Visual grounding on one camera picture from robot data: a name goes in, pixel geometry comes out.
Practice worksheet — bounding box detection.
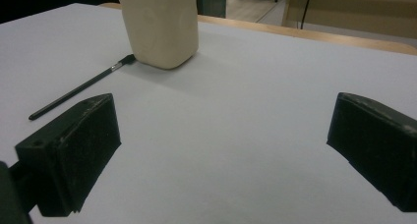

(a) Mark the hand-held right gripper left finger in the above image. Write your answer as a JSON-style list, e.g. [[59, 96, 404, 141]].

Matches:
[[15, 92, 122, 218]]

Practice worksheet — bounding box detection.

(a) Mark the black pen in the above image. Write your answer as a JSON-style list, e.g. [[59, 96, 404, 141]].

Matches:
[[28, 53, 137, 122]]

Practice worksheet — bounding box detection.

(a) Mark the black cable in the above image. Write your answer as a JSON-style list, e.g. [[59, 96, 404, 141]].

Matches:
[[300, 0, 314, 30]]

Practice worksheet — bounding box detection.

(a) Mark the dark green post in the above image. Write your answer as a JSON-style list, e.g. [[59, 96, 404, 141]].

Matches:
[[196, 0, 229, 19]]

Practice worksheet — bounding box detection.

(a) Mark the cream pen holder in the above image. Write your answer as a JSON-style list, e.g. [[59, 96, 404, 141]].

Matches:
[[115, 0, 200, 71]]

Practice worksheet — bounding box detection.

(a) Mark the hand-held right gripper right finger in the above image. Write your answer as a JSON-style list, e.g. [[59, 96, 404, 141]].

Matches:
[[327, 91, 417, 213]]

